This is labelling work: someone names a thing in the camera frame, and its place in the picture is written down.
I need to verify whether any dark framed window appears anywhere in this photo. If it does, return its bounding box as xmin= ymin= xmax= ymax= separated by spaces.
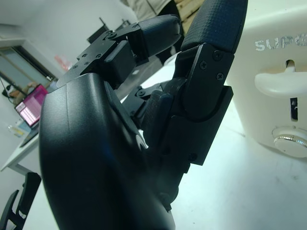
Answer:
xmin=0 ymin=45 xmax=58 ymax=106

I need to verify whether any open laptop pink screen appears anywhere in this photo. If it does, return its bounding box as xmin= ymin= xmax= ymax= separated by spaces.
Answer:
xmin=14 ymin=83 xmax=48 ymax=128

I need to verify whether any cream white toaster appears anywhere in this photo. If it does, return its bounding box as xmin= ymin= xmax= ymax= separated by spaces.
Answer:
xmin=224 ymin=0 xmax=307 ymax=159

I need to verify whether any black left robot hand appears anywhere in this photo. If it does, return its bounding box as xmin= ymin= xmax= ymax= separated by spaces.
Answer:
xmin=38 ymin=0 xmax=249 ymax=230

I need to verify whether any black office chair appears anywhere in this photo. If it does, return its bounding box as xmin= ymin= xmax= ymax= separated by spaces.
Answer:
xmin=0 ymin=171 xmax=42 ymax=230

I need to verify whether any white office desk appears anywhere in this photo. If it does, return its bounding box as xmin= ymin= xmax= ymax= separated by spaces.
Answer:
xmin=0 ymin=115 xmax=42 ymax=172

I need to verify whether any wooden pallet stack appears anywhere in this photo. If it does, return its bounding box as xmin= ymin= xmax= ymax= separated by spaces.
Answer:
xmin=174 ymin=0 xmax=207 ymax=30

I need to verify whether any person in beige jacket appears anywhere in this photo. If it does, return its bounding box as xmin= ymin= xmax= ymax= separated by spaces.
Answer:
xmin=119 ymin=0 xmax=184 ymax=57

